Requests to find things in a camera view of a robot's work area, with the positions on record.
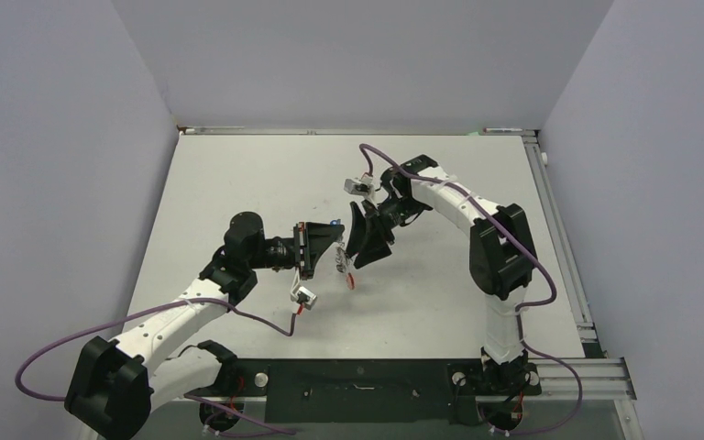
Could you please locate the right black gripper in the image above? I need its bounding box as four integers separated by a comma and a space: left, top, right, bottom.
346, 195, 428, 269

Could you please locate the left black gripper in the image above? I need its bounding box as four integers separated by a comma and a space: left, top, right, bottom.
247, 221, 343, 281

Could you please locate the grey red keyring holder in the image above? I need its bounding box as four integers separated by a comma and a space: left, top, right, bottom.
335, 244, 356, 291

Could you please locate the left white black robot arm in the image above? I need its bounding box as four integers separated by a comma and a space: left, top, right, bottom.
63, 212, 345, 439

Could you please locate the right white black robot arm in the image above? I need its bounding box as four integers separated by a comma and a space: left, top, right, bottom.
344, 155, 536, 395

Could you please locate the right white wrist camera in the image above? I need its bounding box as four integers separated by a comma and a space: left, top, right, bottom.
344, 173, 376, 197

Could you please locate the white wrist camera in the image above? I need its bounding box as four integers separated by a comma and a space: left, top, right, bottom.
344, 173, 376, 197
291, 285, 317, 314

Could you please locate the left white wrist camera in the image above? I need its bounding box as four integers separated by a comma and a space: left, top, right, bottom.
291, 285, 317, 314

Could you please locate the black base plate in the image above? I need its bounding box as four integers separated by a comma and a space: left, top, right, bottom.
196, 358, 542, 424

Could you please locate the aluminium back rail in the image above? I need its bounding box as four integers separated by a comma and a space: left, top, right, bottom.
177, 126, 538, 138

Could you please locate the aluminium rail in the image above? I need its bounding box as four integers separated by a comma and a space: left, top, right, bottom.
177, 126, 538, 138
522, 129, 606, 358
89, 357, 637, 403

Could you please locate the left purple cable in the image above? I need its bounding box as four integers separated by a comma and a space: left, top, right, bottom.
15, 297, 299, 437

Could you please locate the aluminium right side rail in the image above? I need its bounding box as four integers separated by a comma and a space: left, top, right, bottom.
522, 129, 606, 358

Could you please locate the aluminium front rail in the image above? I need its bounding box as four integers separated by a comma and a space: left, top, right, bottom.
89, 357, 637, 403

